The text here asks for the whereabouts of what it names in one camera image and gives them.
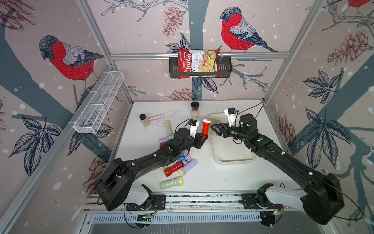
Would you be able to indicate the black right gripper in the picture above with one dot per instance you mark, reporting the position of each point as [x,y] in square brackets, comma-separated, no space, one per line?
[221,127]

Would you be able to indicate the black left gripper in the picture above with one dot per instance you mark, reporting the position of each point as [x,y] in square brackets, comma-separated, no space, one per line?
[203,141]

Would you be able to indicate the red flashlight white cap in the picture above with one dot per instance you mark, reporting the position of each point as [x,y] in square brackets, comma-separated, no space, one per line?
[206,126]

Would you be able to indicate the purple flashlight horizontal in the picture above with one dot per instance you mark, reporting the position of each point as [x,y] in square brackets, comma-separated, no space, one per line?
[165,139]

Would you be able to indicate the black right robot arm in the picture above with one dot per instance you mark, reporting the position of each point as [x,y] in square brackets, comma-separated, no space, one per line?
[319,196]

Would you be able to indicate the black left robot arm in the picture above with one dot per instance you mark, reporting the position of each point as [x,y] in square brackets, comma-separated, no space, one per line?
[115,182]

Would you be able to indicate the cream plastic storage tray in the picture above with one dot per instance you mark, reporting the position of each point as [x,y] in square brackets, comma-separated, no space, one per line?
[227,152]

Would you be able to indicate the glass grinder with black cap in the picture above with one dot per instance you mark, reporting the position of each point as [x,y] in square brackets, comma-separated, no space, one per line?
[194,109]

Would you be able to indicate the green flashlight at top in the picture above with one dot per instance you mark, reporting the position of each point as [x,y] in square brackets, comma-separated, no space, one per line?
[168,129]

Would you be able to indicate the green flashlight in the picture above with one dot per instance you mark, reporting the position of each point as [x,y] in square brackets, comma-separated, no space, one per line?
[168,129]
[171,183]

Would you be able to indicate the red flashlight lower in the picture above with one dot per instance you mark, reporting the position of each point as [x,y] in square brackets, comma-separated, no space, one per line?
[170,170]

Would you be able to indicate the green flashlight front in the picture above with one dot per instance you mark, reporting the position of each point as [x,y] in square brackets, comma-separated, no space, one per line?
[171,183]

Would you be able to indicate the small jar with black lid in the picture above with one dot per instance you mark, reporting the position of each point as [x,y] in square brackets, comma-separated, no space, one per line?
[144,120]

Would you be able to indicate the red cassava chips bag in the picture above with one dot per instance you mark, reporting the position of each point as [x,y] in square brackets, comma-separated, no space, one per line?
[198,61]

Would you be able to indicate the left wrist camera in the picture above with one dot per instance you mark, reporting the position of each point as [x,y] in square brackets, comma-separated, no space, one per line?
[194,124]

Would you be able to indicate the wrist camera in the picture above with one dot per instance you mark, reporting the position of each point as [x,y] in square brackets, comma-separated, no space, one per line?
[231,113]
[194,124]

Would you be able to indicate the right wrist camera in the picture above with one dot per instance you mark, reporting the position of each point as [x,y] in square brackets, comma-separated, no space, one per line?
[231,113]

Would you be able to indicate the black wall basket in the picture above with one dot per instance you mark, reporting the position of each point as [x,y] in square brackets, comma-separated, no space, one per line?
[224,70]

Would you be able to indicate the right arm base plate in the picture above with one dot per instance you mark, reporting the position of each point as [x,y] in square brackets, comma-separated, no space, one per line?
[258,201]

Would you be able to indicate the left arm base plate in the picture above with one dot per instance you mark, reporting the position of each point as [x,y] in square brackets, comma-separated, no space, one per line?
[152,203]

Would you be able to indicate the white wire mesh basket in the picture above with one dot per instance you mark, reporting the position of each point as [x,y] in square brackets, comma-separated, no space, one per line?
[94,113]

